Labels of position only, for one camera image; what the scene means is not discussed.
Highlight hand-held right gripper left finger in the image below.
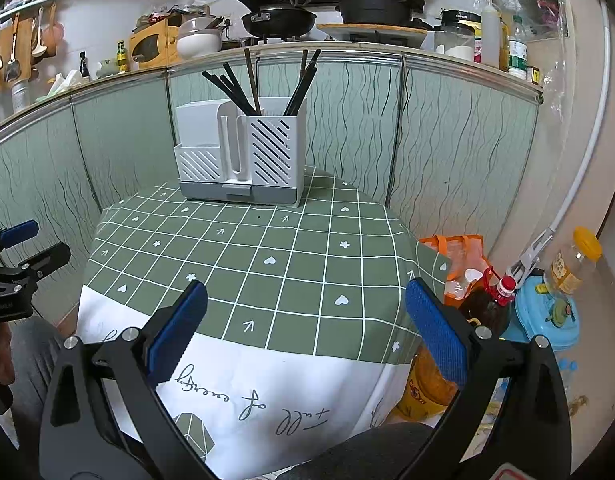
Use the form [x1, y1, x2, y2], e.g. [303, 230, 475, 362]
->
[38, 280, 210, 480]

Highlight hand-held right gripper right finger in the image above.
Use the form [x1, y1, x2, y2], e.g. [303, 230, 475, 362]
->
[405, 277, 573, 480]

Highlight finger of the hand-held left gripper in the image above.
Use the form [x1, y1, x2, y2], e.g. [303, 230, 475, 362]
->
[2, 242, 72, 289]
[0, 219, 40, 267]

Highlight white grey utensil holder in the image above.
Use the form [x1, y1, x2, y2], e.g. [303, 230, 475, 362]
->
[174, 97, 308, 209]

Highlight black chopstick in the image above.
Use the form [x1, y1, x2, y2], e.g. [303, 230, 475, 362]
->
[201, 71, 250, 116]
[223, 62, 258, 116]
[284, 60, 315, 117]
[286, 50, 323, 117]
[218, 75, 253, 116]

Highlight wooden chopstick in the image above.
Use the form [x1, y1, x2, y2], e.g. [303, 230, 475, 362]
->
[244, 49, 262, 116]
[291, 49, 309, 111]

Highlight person's left hand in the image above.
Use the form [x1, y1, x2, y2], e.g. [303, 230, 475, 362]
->
[0, 322, 16, 387]

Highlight dark oil bottle red cap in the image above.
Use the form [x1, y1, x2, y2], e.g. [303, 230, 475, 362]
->
[460, 267, 519, 337]

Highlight person's left leg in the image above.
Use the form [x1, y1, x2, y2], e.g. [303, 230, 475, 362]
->
[7, 317, 84, 413]

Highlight orange bag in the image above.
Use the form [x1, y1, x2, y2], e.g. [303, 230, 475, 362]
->
[418, 234, 491, 302]

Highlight blue plastic container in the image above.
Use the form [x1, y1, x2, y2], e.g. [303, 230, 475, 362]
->
[507, 270, 581, 352]

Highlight white clip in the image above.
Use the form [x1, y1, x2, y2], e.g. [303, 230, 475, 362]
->
[507, 230, 554, 282]

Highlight green checked tablecloth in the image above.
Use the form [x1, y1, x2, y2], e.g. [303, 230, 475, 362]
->
[76, 167, 453, 480]

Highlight kitchen counter with green panels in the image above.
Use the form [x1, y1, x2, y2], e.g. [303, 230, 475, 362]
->
[0, 50, 545, 322]

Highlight metal canister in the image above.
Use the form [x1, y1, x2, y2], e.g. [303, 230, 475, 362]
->
[10, 80, 33, 114]

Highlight clear water bottle blue cap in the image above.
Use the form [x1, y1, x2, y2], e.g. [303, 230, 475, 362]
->
[557, 359, 579, 392]

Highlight yellow lid jar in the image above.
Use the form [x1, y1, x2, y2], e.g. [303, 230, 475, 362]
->
[551, 226, 603, 296]

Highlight white paper packets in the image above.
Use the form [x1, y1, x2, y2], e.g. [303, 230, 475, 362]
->
[47, 70, 91, 96]

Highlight hanging wooden board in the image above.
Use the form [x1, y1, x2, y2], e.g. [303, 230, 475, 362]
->
[0, 25, 24, 81]

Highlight hanging white ladle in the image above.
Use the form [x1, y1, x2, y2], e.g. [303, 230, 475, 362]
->
[31, 7, 49, 59]

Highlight yellow microwave oven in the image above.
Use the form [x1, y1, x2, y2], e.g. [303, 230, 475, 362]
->
[128, 20, 183, 72]

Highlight white pipe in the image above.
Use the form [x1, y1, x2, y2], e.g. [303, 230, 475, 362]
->
[550, 5, 613, 234]

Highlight white cooking pot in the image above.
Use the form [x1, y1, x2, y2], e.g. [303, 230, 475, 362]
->
[176, 16, 223, 60]

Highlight blender jar with black lid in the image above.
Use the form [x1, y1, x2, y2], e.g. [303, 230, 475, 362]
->
[434, 9, 483, 63]

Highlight green label bottle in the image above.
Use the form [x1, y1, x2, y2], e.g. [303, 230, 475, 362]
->
[507, 16, 529, 79]

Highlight white squeeze bottle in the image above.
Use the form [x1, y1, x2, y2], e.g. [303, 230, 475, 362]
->
[480, 2, 503, 69]

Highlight wooden cutting board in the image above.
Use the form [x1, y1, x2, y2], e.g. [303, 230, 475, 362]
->
[316, 22, 431, 44]

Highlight black cast iron pan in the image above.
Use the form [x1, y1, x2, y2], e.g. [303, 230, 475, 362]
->
[335, 0, 426, 26]

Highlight black wok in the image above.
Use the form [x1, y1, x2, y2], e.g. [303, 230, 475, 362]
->
[224, 0, 319, 39]

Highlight clear plastic bags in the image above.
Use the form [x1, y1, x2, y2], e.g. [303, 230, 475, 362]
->
[487, 0, 574, 42]

